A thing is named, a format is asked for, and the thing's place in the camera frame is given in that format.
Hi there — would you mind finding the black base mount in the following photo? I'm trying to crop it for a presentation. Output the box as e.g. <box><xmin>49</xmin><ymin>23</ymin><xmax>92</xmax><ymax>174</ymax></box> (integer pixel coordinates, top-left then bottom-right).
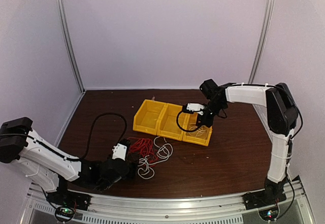
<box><xmin>43</xmin><ymin>190</ymin><xmax>91</xmax><ymax>223</ymax></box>
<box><xmin>242</xmin><ymin>190</ymin><xmax>287</xmax><ymax>222</ymax></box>

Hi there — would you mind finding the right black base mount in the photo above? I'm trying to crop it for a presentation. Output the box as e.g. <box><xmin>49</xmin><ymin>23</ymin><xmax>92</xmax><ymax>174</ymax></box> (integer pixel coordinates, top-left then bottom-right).
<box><xmin>242</xmin><ymin>190</ymin><xmax>287</xmax><ymax>222</ymax></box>

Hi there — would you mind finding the yellow bin near end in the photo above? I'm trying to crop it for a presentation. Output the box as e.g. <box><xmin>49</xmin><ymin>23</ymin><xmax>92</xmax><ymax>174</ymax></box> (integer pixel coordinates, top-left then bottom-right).
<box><xmin>182</xmin><ymin>113</ymin><xmax>213</xmax><ymax>146</ymax></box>

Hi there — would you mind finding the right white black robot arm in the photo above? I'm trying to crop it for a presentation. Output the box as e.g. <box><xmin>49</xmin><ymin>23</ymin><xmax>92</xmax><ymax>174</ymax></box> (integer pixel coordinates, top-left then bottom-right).
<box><xmin>197</xmin><ymin>79</ymin><xmax>300</xmax><ymax>205</ymax></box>

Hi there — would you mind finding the yellow bin middle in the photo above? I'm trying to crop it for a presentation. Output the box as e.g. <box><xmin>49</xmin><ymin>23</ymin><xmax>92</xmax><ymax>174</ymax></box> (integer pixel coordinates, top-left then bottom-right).
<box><xmin>157</xmin><ymin>103</ymin><xmax>184</xmax><ymax>141</ymax></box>

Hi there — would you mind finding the aluminium front rail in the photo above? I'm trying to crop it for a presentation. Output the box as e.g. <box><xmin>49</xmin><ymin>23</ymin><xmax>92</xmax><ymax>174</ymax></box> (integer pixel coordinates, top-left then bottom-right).
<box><xmin>18</xmin><ymin>179</ymin><xmax>316</xmax><ymax>223</ymax></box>

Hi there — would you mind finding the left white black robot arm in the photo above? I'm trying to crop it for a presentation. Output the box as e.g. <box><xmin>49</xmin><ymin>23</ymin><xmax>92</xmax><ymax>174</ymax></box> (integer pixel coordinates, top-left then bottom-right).
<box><xmin>1</xmin><ymin>117</ymin><xmax>137</xmax><ymax>206</ymax></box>

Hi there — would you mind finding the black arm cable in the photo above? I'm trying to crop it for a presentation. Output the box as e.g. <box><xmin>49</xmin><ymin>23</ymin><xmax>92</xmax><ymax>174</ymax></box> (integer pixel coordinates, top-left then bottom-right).
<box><xmin>175</xmin><ymin>111</ymin><xmax>193</xmax><ymax>133</ymax></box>
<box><xmin>81</xmin><ymin>113</ymin><xmax>127</xmax><ymax>161</ymax></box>

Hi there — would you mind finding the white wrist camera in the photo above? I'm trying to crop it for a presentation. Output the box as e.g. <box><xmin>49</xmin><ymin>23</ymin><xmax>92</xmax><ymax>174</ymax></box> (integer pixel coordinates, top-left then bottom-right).
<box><xmin>112</xmin><ymin>143</ymin><xmax>127</xmax><ymax>161</ymax></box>
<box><xmin>182</xmin><ymin>103</ymin><xmax>205</xmax><ymax>115</ymax></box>

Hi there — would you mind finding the right aluminium frame post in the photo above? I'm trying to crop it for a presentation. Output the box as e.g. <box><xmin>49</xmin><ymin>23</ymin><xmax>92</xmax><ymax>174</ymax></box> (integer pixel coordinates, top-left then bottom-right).
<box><xmin>248</xmin><ymin>0</ymin><xmax>275</xmax><ymax>84</ymax></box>

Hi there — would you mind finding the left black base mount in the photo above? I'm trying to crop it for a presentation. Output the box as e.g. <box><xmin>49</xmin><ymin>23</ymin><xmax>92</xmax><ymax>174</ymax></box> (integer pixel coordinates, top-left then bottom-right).
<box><xmin>43</xmin><ymin>190</ymin><xmax>91</xmax><ymax>223</ymax></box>

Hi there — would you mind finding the red wire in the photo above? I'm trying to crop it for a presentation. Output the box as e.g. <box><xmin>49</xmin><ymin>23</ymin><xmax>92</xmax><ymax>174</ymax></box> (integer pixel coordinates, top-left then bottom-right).
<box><xmin>126</xmin><ymin>137</ymin><xmax>159</xmax><ymax>164</ymax></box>

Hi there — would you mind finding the aluminium frame post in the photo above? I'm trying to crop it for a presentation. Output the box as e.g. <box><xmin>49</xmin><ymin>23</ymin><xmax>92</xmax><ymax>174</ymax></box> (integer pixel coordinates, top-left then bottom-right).
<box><xmin>56</xmin><ymin>0</ymin><xmax>85</xmax><ymax>93</ymax></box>
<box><xmin>248</xmin><ymin>0</ymin><xmax>275</xmax><ymax>84</ymax></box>

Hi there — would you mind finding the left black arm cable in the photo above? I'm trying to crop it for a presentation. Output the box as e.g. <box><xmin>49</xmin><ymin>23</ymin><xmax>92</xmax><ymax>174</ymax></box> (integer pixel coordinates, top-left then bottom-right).
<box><xmin>81</xmin><ymin>113</ymin><xmax>127</xmax><ymax>161</ymax></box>

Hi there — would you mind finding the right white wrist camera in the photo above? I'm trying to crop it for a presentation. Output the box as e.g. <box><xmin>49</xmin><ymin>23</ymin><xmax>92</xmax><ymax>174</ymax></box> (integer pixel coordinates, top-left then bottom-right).
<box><xmin>182</xmin><ymin>103</ymin><xmax>205</xmax><ymax>115</ymax></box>

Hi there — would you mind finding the left aluminium frame post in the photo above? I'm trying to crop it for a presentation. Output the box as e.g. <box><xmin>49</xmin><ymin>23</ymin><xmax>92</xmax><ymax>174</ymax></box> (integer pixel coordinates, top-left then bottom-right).
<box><xmin>56</xmin><ymin>0</ymin><xmax>85</xmax><ymax>93</ymax></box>

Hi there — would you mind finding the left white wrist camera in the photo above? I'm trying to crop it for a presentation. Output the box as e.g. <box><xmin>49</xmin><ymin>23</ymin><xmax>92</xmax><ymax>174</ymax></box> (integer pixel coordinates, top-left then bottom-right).
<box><xmin>112</xmin><ymin>143</ymin><xmax>127</xmax><ymax>161</ymax></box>

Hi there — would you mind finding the thin white wire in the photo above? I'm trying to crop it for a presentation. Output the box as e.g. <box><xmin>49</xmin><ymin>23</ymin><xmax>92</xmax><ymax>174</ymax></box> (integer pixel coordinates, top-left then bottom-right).
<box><xmin>186</xmin><ymin>123</ymin><xmax>210</xmax><ymax>137</ymax></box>

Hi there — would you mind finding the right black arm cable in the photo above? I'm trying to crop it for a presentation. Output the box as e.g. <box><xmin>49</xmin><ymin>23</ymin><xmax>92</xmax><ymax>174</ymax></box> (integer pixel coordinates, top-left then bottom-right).
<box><xmin>175</xmin><ymin>111</ymin><xmax>193</xmax><ymax>133</ymax></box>

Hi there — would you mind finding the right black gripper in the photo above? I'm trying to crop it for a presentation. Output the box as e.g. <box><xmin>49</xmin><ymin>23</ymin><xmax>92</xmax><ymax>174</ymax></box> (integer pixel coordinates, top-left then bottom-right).
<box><xmin>197</xmin><ymin>99</ymin><xmax>226</xmax><ymax>127</ymax></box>

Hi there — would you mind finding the thick white wire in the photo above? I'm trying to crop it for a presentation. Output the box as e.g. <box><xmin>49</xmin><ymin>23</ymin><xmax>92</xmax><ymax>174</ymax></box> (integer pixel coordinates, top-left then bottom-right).
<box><xmin>137</xmin><ymin>136</ymin><xmax>174</xmax><ymax>180</ymax></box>

